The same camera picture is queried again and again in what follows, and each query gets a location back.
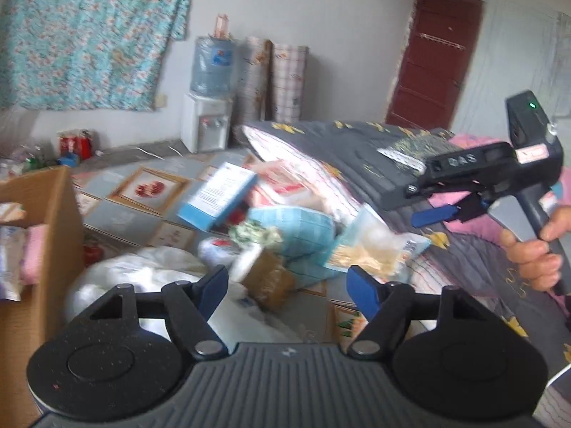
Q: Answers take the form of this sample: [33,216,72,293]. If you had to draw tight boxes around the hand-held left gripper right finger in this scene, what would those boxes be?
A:
[347,265,496,358]

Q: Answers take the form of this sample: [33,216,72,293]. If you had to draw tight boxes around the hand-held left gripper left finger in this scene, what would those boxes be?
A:
[74,265,229,358]

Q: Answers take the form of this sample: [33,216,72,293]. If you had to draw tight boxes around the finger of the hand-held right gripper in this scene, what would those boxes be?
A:
[411,194,490,229]

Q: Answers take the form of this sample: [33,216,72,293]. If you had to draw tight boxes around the white yogurt cup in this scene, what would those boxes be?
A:
[197,235,235,270]

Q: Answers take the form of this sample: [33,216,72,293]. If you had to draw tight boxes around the yellow snack packet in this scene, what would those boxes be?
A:
[325,204,433,287]

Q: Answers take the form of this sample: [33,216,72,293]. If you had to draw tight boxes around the gold tissue pack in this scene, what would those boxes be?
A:
[247,252,296,314]

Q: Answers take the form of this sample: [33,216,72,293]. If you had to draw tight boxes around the teal checked towel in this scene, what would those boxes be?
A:
[247,207,342,287]

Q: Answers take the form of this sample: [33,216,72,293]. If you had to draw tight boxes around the blue white carton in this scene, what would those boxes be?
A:
[177,162,258,233]

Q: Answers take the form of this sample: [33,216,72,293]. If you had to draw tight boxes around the brown cardboard box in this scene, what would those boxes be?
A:
[0,166,85,428]

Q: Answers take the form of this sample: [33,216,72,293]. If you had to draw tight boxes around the person's right hand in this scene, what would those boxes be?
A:
[499,204,571,296]

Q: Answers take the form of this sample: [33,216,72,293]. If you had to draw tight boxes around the white plastic shopping bag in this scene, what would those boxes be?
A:
[66,245,322,357]

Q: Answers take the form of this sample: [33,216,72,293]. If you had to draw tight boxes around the green lace cloth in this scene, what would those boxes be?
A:
[378,136,431,177]

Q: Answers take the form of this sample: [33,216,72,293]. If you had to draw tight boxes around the dark red door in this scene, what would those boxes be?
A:
[384,0,485,133]

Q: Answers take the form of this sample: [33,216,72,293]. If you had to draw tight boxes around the grey quilt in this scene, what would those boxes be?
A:
[242,120,571,384]

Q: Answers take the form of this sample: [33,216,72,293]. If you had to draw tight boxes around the white water dispenser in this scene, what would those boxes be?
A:
[181,93,233,154]

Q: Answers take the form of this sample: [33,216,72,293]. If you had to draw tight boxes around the checked rolled mat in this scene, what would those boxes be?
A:
[269,44,310,124]

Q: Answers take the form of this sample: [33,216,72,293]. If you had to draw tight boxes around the red cans pack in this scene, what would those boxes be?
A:
[59,129,83,161]

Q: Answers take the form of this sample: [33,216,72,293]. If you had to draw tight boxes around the floral rolled mat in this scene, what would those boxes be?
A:
[236,37,273,124]

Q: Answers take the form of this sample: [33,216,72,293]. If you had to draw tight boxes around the blue water jug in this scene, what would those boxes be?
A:
[190,36,237,98]

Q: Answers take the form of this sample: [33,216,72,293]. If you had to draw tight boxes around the clear plastic bag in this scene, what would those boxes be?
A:
[0,140,61,181]

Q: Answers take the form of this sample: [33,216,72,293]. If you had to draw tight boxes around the teal floral wall cloth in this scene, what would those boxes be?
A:
[0,0,198,113]

